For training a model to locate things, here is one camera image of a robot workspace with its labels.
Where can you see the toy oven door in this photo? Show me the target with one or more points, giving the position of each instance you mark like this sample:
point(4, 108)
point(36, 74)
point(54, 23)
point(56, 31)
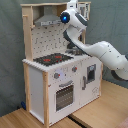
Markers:
point(64, 96)

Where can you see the grey toy sink basin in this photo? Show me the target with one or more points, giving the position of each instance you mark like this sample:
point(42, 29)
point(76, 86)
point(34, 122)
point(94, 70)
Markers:
point(74, 51)

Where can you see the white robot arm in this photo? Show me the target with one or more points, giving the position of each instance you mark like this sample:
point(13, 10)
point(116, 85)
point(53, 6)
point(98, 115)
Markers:
point(104, 51)

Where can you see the white wooden toy kitchen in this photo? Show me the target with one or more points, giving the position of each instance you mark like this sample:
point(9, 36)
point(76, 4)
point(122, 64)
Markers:
point(40, 84)

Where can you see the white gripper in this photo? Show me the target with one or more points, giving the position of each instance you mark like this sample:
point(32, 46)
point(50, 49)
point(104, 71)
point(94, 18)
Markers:
point(72, 4)

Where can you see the grey cabinet door handle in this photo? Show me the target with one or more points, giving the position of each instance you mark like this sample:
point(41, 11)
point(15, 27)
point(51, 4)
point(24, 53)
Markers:
point(84, 83)

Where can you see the left red stove knob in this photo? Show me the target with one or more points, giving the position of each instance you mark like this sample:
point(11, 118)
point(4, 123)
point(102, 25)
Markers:
point(56, 75)

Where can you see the black toy stovetop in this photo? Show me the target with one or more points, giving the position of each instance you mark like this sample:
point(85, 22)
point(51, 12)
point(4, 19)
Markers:
point(52, 59)

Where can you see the right red stove knob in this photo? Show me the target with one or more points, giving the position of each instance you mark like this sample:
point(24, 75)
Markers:
point(74, 69)

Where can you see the grey toy ice dispenser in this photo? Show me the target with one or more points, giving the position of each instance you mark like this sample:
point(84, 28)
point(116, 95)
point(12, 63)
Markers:
point(91, 73)

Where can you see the grey toy range hood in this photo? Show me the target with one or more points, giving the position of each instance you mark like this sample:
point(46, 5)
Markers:
point(48, 16)

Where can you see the red stove knob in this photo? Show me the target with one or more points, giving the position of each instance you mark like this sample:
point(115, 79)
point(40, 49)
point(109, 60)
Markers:
point(56, 75)
point(74, 69)

